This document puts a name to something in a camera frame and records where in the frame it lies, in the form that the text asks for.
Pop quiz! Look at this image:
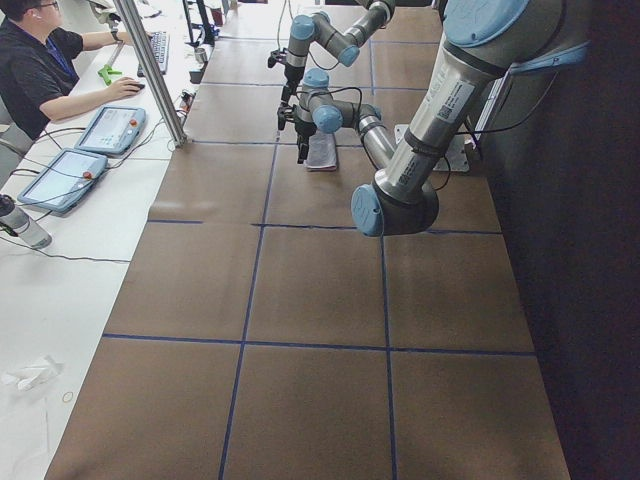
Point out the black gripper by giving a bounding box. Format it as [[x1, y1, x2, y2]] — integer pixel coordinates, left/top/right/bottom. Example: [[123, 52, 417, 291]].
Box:
[[294, 117, 316, 164], [280, 64, 304, 105]]

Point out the pink towel with white edge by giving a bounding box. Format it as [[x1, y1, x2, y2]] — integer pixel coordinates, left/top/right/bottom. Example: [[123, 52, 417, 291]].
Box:
[[304, 131, 338, 171]]

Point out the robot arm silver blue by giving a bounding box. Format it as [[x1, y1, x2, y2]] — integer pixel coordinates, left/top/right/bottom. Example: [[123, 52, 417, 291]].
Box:
[[281, 0, 593, 237], [268, 0, 396, 106]]

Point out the metal cup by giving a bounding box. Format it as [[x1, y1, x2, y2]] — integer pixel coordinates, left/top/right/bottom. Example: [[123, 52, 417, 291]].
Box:
[[194, 47, 208, 64]]

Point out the black keyboard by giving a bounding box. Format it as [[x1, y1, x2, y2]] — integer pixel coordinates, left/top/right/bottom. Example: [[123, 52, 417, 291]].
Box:
[[149, 31, 170, 75]]

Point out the green plastic tool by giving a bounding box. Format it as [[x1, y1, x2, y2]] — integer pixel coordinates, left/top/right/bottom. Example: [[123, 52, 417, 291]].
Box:
[[98, 65, 122, 86]]

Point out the upper blue teach pendant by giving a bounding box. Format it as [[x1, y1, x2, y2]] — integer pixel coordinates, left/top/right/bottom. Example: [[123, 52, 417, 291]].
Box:
[[75, 105, 147, 155]]

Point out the blue teach pendant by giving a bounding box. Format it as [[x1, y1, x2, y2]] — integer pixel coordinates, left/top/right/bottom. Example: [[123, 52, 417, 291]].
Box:
[[17, 148, 108, 214], [75, 105, 147, 155]]

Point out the lower blue teach pendant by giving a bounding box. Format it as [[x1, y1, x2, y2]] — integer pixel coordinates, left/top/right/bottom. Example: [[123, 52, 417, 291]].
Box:
[[17, 148, 108, 214]]

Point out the seated person in black shirt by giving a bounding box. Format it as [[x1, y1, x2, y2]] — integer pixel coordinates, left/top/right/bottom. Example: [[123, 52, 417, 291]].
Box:
[[1, 1, 139, 140]]

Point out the grey water bottle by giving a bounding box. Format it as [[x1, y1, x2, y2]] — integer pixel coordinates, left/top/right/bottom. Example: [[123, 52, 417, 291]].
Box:
[[1, 194, 52, 249]]

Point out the crumpled white tissue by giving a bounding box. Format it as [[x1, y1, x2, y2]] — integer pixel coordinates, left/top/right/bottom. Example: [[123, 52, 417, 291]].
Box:
[[1, 355, 64, 391]]

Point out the white camera post with base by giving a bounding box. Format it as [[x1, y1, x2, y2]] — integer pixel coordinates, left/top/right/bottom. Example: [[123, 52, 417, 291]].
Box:
[[394, 123, 471, 174]]

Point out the aluminium frame post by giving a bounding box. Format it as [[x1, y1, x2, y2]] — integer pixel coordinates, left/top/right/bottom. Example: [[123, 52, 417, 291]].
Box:
[[114, 0, 187, 148]]

